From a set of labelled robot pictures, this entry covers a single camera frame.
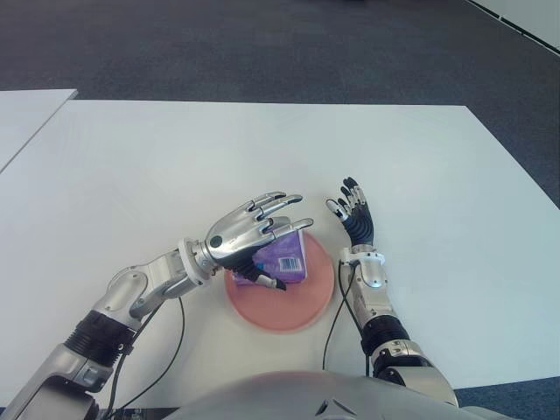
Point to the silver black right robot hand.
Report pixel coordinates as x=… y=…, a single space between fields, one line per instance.
x=361 y=223

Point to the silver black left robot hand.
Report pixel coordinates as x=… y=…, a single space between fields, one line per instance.
x=236 y=232

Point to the purple tissue paper pack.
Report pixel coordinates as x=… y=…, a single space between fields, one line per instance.
x=284 y=256

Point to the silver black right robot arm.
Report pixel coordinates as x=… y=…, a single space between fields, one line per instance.
x=385 y=324

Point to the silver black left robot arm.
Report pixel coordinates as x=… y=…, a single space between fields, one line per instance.
x=114 y=302

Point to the round pink plate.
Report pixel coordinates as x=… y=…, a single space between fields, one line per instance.
x=280 y=310

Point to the silver robot torso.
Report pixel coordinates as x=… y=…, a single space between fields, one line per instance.
x=284 y=394

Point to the white side table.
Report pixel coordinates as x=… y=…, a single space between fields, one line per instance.
x=26 y=118

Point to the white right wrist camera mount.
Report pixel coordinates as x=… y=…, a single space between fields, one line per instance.
x=367 y=256

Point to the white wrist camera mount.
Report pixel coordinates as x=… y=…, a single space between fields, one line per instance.
x=367 y=256
x=192 y=267

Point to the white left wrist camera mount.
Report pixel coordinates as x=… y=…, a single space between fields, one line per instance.
x=192 y=267

